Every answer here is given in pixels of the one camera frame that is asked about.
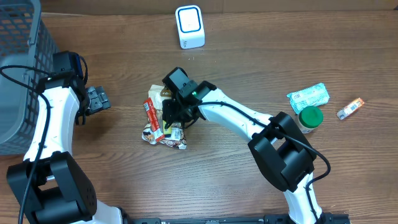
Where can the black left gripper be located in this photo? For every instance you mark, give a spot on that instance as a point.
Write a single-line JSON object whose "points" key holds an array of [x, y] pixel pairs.
{"points": [[98, 99]]}

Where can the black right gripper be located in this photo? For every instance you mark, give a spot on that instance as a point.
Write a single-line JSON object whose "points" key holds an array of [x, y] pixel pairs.
{"points": [[173, 117]]}

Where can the yellow highlighter pen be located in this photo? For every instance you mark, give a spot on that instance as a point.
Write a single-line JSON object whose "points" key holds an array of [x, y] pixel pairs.
{"points": [[168, 131]]}

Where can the brown paper snack bag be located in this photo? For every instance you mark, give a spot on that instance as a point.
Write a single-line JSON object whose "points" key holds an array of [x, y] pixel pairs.
{"points": [[158, 94]]}

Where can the red snack bar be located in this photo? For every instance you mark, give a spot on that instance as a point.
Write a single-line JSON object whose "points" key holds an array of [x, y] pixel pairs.
{"points": [[154, 123]]}

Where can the white printed snack packet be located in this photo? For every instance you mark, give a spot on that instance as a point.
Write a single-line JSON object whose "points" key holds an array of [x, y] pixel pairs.
{"points": [[176, 140]]}

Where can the green lidded jar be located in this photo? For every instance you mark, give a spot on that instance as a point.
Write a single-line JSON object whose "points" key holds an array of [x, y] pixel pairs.
{"points": [[309, 119]]}

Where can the teal wet wipes pack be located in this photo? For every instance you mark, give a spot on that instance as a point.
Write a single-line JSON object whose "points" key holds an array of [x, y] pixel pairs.
{"points": [[316, 95]]}

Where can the orange tissue pack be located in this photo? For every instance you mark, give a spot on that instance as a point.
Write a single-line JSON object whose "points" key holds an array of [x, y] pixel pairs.
{"points": [[350, 108]]}

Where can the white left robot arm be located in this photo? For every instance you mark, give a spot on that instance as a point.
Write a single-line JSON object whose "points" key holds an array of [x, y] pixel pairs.
{"points": [[49, 185]]}

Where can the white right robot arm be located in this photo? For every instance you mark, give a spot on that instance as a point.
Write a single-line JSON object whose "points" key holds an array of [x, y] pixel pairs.
{"points": [[281, 151]]}

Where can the white barcode scanner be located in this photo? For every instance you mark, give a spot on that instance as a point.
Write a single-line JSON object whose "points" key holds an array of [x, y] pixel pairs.
{"points": [[190, 27]]}

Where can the grey plastic basket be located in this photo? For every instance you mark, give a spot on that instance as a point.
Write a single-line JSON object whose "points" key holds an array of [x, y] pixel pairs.
{"points": [[25, 40]]}

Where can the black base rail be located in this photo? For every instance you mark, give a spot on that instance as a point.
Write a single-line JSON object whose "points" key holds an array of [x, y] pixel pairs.
{"points": [[326, 218]]}

